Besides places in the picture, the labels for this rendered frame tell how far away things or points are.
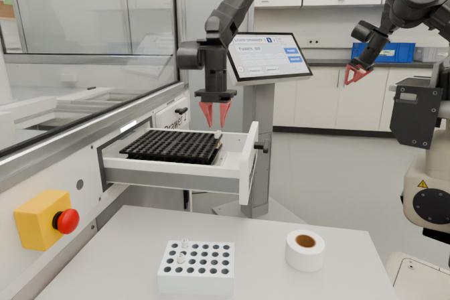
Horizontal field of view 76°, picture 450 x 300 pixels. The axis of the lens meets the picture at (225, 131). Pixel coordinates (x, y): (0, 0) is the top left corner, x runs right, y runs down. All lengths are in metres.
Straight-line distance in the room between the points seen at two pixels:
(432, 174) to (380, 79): 2.89
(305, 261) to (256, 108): 1.20
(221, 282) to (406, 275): 1.03
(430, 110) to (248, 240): 0.56
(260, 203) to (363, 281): 1.39
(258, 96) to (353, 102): 2.24
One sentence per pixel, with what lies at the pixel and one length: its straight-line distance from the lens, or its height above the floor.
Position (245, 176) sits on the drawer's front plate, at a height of 0.89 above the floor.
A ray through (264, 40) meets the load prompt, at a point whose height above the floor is 1.15.
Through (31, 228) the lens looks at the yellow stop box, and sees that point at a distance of 0.55.
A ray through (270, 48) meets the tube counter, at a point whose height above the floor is 1.11.
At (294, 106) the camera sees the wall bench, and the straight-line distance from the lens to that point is 3.68.
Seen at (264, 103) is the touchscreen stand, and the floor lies 0.80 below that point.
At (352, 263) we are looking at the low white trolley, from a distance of 0.64.
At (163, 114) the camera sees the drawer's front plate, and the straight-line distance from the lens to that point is 0.98.
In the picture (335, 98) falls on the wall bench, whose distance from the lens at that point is 3.71.
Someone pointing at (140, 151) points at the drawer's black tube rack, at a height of 0.90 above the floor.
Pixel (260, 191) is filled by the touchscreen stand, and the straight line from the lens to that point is 1.90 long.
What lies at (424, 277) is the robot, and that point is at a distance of 1.47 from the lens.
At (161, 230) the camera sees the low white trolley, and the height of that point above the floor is 0.76.
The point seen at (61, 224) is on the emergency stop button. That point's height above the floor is 0.88.
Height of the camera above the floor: 1.16
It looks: 18 degrees down
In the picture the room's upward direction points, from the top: straight up
